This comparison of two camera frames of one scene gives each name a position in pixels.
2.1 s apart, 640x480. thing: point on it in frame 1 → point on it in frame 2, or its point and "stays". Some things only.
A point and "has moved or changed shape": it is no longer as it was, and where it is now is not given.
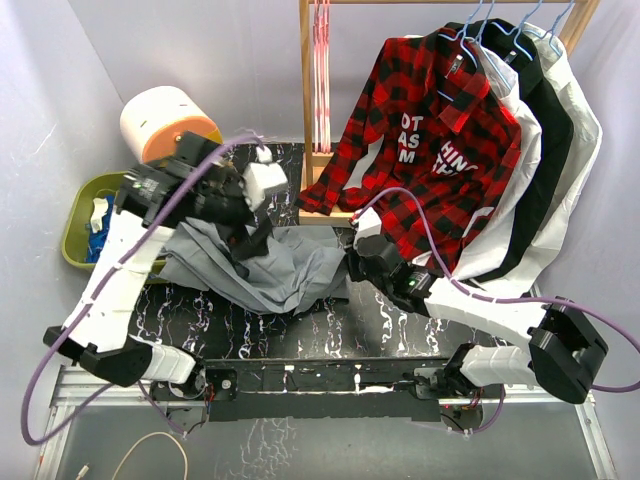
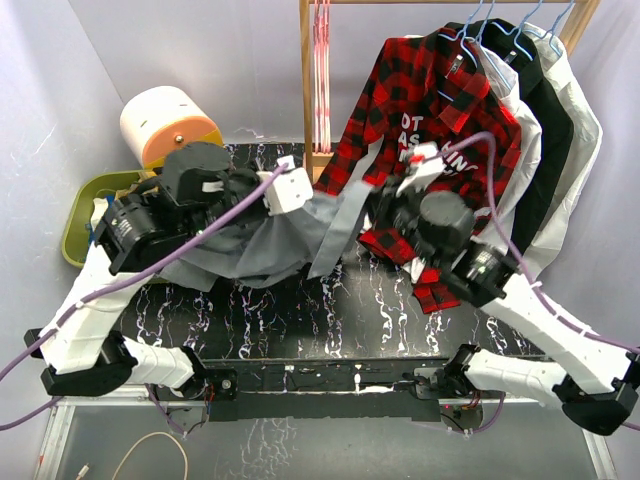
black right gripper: x=354 y=275 → x=387 y=201
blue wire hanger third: x=518 y=29 stays
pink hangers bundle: x=321 y=25 stays
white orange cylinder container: x=152 y=119 stays
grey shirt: x=305 y=266 has moved or changed shape
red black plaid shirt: x=449 y=147 stays
